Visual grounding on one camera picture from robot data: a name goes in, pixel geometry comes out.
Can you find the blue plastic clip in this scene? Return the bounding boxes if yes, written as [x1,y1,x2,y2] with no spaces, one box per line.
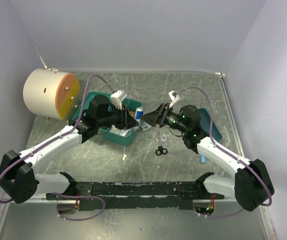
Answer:
[200,155,207,164]

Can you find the dark teal divider tray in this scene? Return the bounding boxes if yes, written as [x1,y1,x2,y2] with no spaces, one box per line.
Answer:
[198,108,223,142]

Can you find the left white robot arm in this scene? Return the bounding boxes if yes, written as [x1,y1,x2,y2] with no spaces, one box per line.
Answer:
[0,94,139,204]

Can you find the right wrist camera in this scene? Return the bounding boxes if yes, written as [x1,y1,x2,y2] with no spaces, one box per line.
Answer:
[168,90,181,109]

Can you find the brown medicine bottle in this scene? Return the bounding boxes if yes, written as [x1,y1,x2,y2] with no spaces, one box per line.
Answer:
[129,110,136,117]

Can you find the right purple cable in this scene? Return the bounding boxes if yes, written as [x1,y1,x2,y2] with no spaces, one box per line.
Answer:
[175,86,274,219]

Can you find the blue white card packet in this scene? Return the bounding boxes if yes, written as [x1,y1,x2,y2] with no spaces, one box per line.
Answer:
[140,121,152,132]

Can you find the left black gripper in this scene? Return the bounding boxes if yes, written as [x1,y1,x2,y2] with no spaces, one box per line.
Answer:
[97,103,139,130]

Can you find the white cylinder drum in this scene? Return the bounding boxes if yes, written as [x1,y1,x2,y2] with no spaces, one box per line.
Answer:
[23,68,81,121]

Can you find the blue white ointment tube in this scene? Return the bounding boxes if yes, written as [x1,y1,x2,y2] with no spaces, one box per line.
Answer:
[134,107,144,121]

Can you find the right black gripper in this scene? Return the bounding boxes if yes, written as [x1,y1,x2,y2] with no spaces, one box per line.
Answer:
[139,102,189,134]

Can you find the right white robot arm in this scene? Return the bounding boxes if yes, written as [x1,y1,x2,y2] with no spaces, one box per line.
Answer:
[140,103,275,212]

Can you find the aluminium frame rail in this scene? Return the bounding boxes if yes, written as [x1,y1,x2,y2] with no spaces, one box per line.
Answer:
[215,72,278,240]

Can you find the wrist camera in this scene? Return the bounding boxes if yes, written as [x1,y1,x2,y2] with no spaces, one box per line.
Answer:
[168,90,181,109]
[110,90,127,110]

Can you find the black handled scissors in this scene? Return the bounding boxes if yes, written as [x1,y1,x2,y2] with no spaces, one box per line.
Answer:
[155,129,169,156]

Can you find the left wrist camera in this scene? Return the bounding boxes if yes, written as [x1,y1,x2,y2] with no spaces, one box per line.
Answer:
[110,90,127,110]

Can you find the teal medicine kit box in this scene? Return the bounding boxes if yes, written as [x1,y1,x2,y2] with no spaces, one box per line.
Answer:
[76,92,142,147]

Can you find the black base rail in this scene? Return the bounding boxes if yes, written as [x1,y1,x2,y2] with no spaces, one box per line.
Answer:
[46,181,224,211]

